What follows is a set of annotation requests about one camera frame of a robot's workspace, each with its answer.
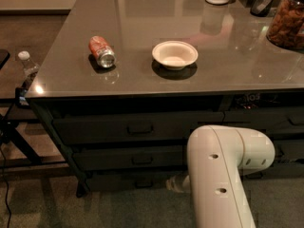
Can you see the dark cabinet frame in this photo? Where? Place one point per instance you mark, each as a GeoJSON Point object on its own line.
{"type": "Point", "coordinates": [49, 109]}

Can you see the white bowl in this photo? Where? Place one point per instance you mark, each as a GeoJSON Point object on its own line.
{"type": "Point", "coordinates": [175, 55]}

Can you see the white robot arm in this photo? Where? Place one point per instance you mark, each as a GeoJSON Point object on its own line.
{"type": "Point", "coordinates": [217, 156]}

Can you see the black object on counter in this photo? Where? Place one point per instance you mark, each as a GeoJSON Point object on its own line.
{"type": "Point", "coordinates": [261, 8]}

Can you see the snack jar with black lid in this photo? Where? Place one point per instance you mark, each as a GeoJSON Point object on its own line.
{"type": "Point", "coordinates": [287, 27]}

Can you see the orange soda can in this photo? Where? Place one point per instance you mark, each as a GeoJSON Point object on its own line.
{"type": "Point", "coordinates": [102, 52]}

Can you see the black side table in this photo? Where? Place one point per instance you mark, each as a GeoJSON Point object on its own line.
{"type": "Point", "coordinates": [24, 142]}

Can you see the clear plastic water bottle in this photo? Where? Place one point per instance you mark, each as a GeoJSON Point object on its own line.
{"type": "Point", "coordinates": [29, 66]}

